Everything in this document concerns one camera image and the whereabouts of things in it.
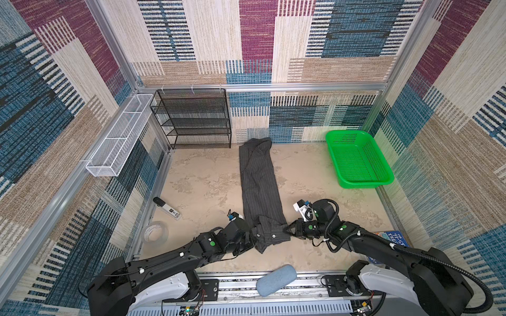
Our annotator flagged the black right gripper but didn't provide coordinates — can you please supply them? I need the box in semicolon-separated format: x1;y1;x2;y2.
283;218;329;240

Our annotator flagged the dark pinstriped long sleeve shirt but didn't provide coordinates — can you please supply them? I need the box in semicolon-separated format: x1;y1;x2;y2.
239;138;291;254

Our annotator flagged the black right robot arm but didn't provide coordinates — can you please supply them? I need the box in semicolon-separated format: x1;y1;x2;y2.
287;199;480;315

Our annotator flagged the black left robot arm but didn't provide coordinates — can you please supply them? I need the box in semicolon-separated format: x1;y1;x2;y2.
86;217;256;315

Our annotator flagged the blue-grey fuzzy microphone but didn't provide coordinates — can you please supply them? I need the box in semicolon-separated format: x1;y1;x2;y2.
256;265;297;297

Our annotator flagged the green plastic basket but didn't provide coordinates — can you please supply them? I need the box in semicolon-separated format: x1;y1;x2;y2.
325;130;395;189

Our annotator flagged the colourful treehouse book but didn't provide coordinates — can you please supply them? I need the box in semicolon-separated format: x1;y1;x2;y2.
377;230;409;247

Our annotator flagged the black white remote control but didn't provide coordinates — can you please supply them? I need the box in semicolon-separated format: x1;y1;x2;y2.
153;197;181;220

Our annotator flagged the clear tape roll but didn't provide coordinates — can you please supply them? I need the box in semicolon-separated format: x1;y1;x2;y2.
142;221;169;245

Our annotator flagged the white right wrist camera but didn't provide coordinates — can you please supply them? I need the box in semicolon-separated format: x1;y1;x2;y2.
293;200;314;222

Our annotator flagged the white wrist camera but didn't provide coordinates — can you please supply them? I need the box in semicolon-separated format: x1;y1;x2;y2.
227;211;244;221
293;200;314;222

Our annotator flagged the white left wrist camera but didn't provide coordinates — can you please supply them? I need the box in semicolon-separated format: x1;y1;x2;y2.
227;211;244;221

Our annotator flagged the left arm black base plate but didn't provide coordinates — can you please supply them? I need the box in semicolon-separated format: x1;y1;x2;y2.
194;279;220;303

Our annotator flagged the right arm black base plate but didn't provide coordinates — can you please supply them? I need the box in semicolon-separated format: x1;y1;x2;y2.
320;275;383;298

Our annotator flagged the white slotted cable duct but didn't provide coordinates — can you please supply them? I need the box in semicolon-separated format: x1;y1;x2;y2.
129;300;353;315

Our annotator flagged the black wire mesh shelf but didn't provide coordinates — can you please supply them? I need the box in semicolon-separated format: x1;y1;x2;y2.
151;88;232;150

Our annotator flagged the white wire mesh tray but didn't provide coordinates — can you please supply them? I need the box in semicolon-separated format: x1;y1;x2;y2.
86;94;154;177

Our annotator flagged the black corrugated cable conduit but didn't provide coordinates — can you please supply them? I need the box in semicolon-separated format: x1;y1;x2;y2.
315;198;494;316

